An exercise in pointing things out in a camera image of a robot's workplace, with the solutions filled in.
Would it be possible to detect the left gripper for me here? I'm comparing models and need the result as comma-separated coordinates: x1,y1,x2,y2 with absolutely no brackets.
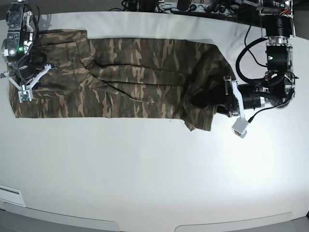
190,76,266,118

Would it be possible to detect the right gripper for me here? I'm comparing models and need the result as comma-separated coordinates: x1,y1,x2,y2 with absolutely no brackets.
9,63,52,91

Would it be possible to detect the camouflage T-shirt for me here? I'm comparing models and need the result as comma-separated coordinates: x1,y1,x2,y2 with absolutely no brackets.
9,30,235,131

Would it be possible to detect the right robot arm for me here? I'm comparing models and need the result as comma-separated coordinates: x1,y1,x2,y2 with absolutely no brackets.
0,0,48,87

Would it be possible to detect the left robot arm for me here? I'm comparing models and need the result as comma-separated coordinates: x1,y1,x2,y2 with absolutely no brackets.
191,0,297,117

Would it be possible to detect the white label plate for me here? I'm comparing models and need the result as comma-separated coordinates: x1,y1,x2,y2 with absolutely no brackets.
0,185,26,207

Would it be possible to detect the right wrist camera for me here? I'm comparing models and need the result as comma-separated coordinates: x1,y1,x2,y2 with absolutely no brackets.
18,89,33,103

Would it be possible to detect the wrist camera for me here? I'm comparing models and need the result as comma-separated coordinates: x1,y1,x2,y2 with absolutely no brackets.
232,117,249,138
18,89,33,103

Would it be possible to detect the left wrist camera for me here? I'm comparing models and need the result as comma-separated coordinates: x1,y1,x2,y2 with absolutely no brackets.
232,117,249,138

